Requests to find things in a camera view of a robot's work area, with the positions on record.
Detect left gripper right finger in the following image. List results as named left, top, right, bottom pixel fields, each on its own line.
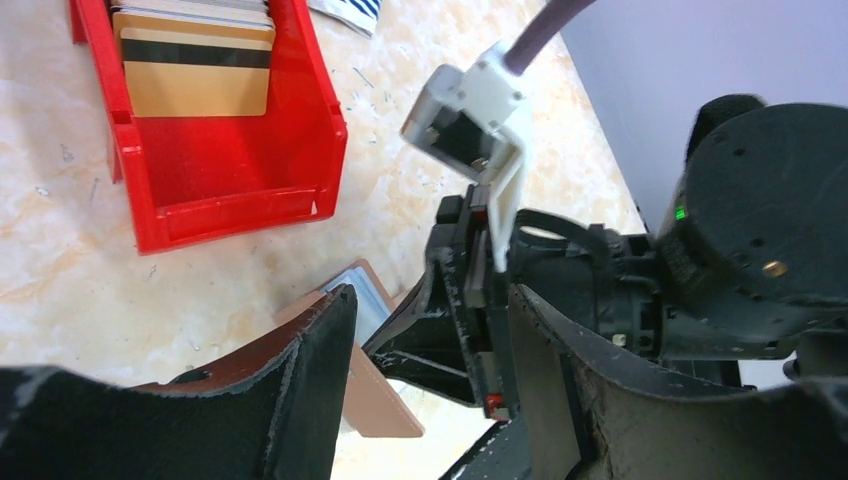
left=508, top=285, right=847, bottom=479

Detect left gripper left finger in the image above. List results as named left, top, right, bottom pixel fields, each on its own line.
left=1, top=285, right=357, bottom=479

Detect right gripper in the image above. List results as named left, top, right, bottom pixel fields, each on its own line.
left=364, top=187, right=663, bottom=420

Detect pink leather card holder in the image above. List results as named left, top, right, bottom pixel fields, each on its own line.
left=128, top=284, right=424, bottom=460

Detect red plastic bin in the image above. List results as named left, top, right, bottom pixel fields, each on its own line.
left=68, top=1, right=348, bottom=254

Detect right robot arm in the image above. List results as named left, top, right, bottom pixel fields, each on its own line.
left=364, top=94, right=847, bottom=420

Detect grey cards in bin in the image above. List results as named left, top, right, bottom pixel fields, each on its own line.
left=109, top=0, right=274, bottom=29

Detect blue striped cloth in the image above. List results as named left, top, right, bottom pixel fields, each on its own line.
left=307, top=0, right=382, bottom=38

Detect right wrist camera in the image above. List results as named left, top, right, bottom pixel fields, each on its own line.
left=400, top=41, right=533, bottom=272

